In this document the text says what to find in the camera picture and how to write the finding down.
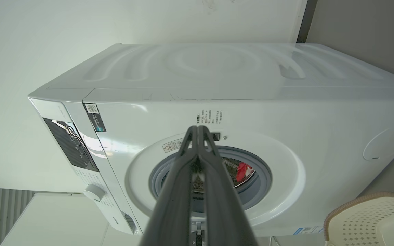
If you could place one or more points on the small printed text sticker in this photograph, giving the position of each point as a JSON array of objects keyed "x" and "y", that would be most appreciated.
[{"x": 209, "y": 117}]

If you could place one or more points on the grey warning label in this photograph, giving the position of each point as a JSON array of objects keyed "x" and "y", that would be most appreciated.
[{"x": 171, "y": 146}]

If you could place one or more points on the blue white energy label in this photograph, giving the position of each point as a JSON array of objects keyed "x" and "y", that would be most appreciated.
[{"x": 306, "y": 230}]

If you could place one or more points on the round white filter cover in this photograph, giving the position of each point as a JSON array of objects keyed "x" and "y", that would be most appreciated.
[{"x": 388, "y": 141}]

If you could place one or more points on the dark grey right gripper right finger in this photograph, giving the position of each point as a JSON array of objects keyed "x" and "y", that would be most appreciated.
[{"x": 221, "y": 205}]

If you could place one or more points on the black door latch slot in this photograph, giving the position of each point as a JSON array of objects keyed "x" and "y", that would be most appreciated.
[{"x": 216, "y": 136}]

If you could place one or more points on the white front-load washing machine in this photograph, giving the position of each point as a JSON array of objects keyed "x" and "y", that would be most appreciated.
[{"x": 217, "y": 75}]

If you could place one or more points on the beige perforated laundry basket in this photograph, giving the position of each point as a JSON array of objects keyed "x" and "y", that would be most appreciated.
[{"x": 371, "y": 222}]

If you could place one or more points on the red garment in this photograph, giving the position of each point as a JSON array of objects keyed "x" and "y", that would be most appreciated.
[{"x": 243, "y": 171}]

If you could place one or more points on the dark QR code sticker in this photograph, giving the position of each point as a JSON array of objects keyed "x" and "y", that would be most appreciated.
[{"x": 95, "y": 118}]

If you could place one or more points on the stainless steel washing machine drum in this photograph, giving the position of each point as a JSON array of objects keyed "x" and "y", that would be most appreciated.
[{"x": 231, "y": 169}]

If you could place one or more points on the black glossy display panel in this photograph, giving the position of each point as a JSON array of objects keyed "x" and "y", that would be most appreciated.
[{"x": 70, "y": 143}]

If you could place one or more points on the white round control knob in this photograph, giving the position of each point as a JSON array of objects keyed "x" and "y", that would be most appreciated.
[{"x": 94, "y": 193}]

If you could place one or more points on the grey rubber door gasket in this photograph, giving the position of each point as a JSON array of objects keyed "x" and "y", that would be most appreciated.
[{"x": 260, "y": 184}]

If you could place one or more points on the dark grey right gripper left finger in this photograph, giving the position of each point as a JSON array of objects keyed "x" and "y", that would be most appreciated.
[{"x": 174, "y": 205}]

